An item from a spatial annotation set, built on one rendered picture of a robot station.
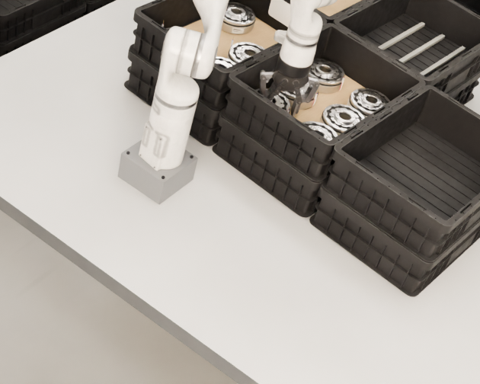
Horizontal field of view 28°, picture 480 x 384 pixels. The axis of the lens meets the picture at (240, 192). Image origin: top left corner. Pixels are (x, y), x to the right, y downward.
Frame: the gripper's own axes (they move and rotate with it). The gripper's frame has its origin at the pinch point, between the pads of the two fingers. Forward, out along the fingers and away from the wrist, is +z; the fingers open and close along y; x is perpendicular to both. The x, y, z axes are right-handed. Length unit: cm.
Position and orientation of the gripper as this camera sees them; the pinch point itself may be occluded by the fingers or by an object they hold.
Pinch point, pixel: (281, 107)
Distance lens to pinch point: 221.2
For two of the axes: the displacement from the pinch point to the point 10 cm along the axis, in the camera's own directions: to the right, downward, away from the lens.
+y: 9.8, 1.0, 1.9
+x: -0.7, -6.8, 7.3
